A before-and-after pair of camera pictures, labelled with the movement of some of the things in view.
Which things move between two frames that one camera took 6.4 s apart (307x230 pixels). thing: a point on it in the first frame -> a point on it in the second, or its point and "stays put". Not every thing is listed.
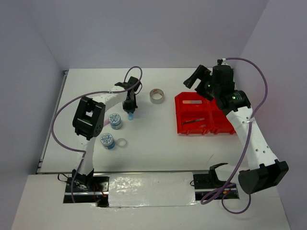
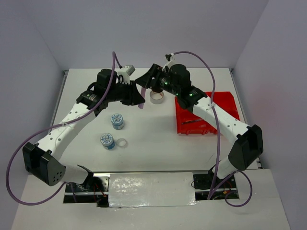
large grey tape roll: [156, 96] stays put
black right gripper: [199, 74] -> [145, 81]
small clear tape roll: [122, 143] stays put
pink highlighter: [106, 121] -> [143, 92]
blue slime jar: [107, 141] stays put
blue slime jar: [115, 120] stays put
